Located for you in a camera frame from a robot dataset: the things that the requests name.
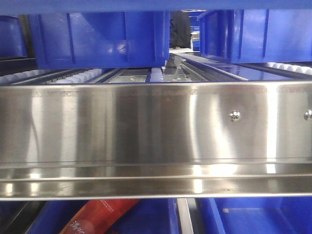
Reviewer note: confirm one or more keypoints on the lower right blue bin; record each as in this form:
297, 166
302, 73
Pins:
256, 215

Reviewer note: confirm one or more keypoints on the white roller track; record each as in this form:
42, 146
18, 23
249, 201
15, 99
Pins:
51, 77

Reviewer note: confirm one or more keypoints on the blue bin far right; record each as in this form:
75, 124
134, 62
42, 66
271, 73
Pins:
256, 36

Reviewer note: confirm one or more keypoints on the stainless steel shelf rail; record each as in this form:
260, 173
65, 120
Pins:
155, 140

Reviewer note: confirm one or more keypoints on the large blue plastic bin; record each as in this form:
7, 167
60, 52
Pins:
25, 7

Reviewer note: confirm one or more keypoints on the blue bin on left shelf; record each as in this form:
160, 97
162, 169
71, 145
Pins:
11, 39

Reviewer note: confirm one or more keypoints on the rail screw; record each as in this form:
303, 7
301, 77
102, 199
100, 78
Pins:
235, 116

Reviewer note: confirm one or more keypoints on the red snack package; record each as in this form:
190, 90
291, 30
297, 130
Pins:
97, 216

